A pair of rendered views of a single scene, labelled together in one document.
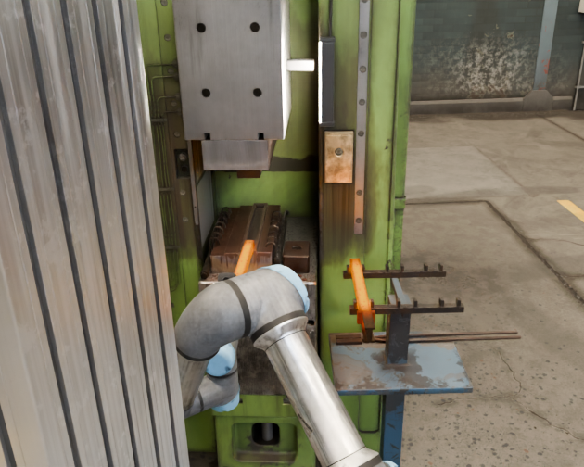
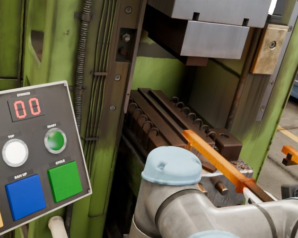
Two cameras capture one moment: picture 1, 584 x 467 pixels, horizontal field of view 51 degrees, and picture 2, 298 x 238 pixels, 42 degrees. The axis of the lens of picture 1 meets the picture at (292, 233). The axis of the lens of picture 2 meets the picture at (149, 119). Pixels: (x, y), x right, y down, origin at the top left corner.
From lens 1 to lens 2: 1.31 m
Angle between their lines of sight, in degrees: 29
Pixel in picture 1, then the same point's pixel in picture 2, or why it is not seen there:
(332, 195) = (250, 85)
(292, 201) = (163, 86)
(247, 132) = (235, 16)
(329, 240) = (236, 126)
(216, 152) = (199, 36)
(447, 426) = not seen: outside the picture
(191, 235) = (114, 125)
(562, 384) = not seen: hidden behind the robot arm
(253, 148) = (234, 35)
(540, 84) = not seen: hidden behind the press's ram
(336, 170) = (265, 61)
